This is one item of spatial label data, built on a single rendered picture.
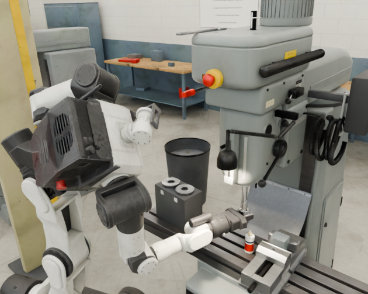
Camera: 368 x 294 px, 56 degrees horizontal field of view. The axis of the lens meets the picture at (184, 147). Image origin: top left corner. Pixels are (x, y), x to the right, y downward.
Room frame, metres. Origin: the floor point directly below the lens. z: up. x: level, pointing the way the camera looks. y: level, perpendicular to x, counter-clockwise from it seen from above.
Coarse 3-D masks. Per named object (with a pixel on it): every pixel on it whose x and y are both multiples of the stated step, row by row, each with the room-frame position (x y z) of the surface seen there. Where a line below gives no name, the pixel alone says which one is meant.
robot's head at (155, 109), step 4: (152, 104) 1.07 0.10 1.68; (152, 108) 1.05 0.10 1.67; (156, 108) 1.06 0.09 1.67; (136, 112) 1.07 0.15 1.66; (152, 112) 1.04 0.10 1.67; (156, 112) 1.07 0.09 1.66; (160, 112) 1.08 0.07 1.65; (152, 116) 1.02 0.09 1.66; (156, 116) 1.06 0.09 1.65; (152, 120) 1.01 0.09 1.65; (156, 120) 1.04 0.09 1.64; (152, 124) 1.00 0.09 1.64; (156, 124) 1.01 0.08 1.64; (156, 128) 1.01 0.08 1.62
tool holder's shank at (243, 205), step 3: (243, 189) 1.24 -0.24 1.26; (246, 189) 1.24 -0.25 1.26; (243, 192) 1.24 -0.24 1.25; (246, 192) 1.24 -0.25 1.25; (243, 195) 1.24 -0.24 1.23; (246, 195) 1.24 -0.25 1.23; (243, 198) 1.24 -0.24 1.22; (246, 198) 1.24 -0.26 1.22; (243, 201) 1.24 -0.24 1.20; (246, 201) 1.24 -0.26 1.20; (243, 204) 1.24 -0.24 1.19; (246, 204) 1.24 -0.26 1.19; (243, 207) 1.24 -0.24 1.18; (246, 207) 1.24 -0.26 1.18
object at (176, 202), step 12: (168, 180) 1.52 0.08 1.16; (156, 192) 1.50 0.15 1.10; (168, 192) 1.43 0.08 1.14; (180, 192) 1.40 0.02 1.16; (192, 192) 1.41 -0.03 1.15; (156, 204) 1.51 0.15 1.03; (168, 204) 1.44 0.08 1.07; (180, 204) 1.37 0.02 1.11; (192, 204) 1.39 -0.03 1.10; (168, 216) 1.44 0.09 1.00; (180, 216) 1.37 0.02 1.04; (192, 216) 1.38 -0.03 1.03; (180, 228) 1.37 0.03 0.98
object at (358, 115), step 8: (352, 80) 1.21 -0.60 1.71; (360, 80) 1.19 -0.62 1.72; (352, 88) 1.21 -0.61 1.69; (360, 88) 1.19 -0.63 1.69; (352, 96) 1.20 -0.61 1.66; (360, 96) 1.18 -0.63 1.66; (352, 104) 1.20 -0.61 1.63; (360, 104) 1.18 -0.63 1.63; (352, 112) 1.20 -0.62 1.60; (360, 112) 1.18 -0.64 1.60; (352, 120) 1.19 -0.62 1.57; (360, 120) 1.18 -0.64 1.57; (344, 128) 1.21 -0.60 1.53; (352, 128) 1.19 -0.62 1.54; (360, 128) 1.17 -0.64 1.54
